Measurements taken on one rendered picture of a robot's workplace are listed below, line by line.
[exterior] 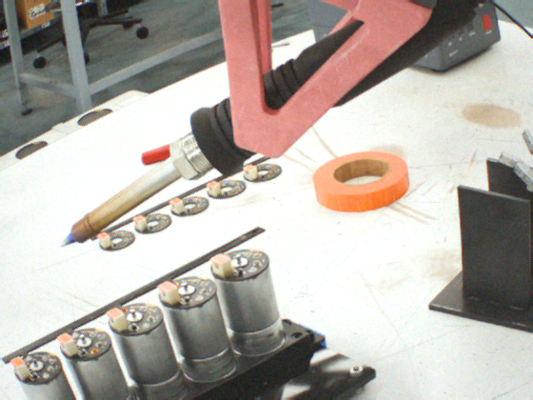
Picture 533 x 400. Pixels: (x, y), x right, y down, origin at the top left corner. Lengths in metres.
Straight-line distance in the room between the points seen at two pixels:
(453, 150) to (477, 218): 0.20
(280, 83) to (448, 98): 0.44
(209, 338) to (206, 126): 0.12
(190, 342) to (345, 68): 0.16
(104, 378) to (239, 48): 0.16
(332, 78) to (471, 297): 0.21
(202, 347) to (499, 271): 0.15
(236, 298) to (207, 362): 0.03
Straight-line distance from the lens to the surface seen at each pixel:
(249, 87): 0.30
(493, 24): 0.85
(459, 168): 0.62
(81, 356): 0.38
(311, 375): 0.43
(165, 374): 0.40
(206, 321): 0.40
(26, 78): 3.43
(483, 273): 0.46
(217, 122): 0.31
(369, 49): 0.28
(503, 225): 0.44
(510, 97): 0.74
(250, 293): 0.42
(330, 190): 0.59
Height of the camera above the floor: 1.01
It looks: 25 degrees down
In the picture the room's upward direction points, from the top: 11 degrees counter-clockwise
